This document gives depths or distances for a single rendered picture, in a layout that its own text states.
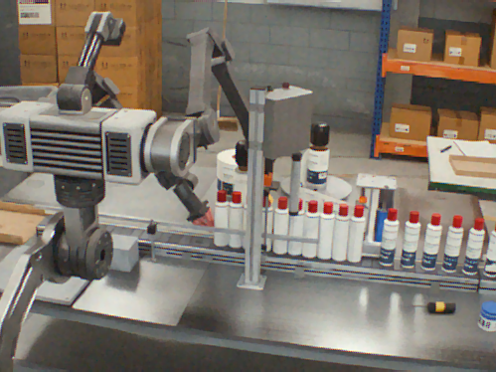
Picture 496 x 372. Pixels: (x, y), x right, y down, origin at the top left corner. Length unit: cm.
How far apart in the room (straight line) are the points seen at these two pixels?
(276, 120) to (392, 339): 74
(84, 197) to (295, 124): 72
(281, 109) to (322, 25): 458
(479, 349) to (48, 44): 457
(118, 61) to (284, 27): 186
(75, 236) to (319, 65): 509
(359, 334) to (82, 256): 86
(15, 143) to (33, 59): 416
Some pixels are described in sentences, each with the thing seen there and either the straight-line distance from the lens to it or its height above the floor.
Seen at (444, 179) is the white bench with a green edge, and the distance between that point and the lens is 336.
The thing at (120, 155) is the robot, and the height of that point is 145.
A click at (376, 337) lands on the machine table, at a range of 201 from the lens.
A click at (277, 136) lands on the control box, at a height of 136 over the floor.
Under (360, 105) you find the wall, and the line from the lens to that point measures 664.
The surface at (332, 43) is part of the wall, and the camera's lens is 653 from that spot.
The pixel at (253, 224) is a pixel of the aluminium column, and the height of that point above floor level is 105.
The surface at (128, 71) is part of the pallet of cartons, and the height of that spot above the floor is 77.
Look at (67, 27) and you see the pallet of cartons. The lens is 565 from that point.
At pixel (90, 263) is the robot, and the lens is 172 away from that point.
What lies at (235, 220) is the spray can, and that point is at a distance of 228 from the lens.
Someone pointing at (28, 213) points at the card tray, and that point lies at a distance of 279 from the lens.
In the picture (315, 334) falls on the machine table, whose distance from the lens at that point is 199.
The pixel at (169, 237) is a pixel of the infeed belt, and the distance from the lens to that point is 241.
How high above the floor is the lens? 198
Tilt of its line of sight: 23 degrees down
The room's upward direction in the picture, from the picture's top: 2 degrees clockwise
